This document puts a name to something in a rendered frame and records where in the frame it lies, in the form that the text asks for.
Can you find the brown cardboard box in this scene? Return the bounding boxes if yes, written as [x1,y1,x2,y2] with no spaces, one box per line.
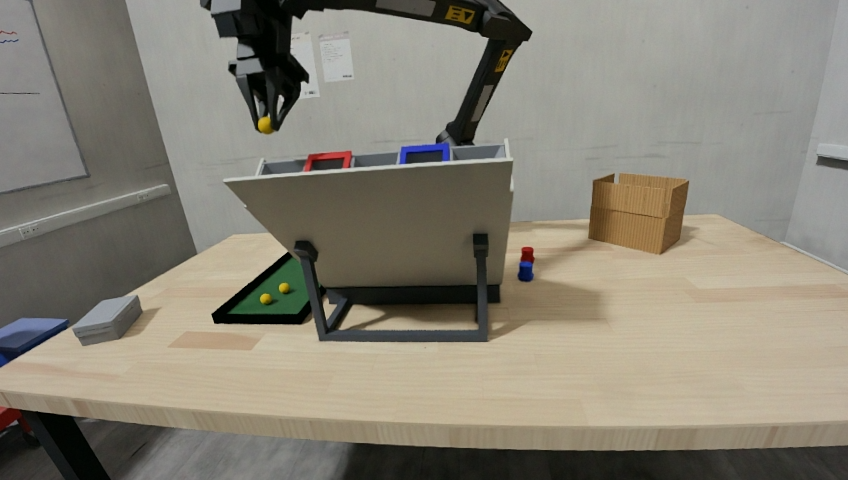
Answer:
[588,173,689,255]

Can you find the blue plug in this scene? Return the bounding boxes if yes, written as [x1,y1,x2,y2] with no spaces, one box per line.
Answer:
[518,261,534,282]

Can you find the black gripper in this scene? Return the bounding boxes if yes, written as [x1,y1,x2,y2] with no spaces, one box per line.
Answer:
[228,52,310,134]

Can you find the red plug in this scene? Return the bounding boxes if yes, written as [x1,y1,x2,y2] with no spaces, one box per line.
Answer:
[520,247,535,264]

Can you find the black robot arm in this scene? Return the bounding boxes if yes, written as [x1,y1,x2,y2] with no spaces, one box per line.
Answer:
[200,0,533,147]

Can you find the red square frame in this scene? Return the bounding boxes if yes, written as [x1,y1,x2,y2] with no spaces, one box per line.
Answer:
[304,151,352,172]

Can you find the blue square band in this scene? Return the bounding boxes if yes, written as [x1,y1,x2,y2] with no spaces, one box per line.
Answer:
[400,143,449,164]

